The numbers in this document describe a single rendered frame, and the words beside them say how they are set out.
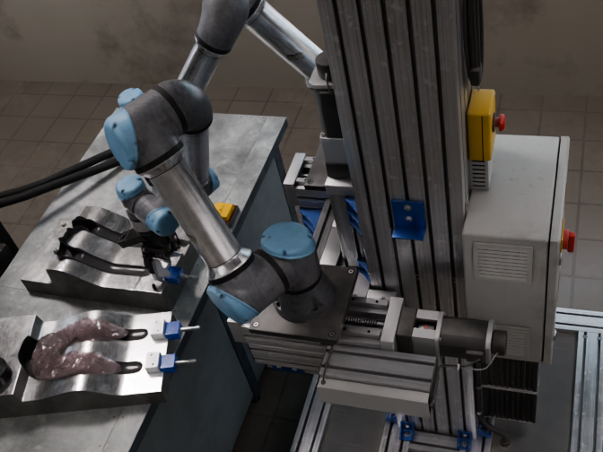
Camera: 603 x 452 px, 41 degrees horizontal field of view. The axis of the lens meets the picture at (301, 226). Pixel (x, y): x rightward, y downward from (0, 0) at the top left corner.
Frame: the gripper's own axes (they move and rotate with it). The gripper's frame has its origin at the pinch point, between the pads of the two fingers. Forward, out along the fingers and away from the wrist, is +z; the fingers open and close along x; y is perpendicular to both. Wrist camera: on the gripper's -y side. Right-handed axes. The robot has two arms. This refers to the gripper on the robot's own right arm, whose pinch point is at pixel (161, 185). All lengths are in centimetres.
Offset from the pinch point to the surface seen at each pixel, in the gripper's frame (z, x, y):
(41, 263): 8.9, -29.1, -31.8
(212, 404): 59, -40, 16
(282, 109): 95, 150, -30
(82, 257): 3.3, -29.2, -14.5
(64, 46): 69, 165, -162
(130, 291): 7.4, -36.0, 3.8
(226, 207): 11.4, 3.4, 17.8
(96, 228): 3.3, -17.4, -15.8
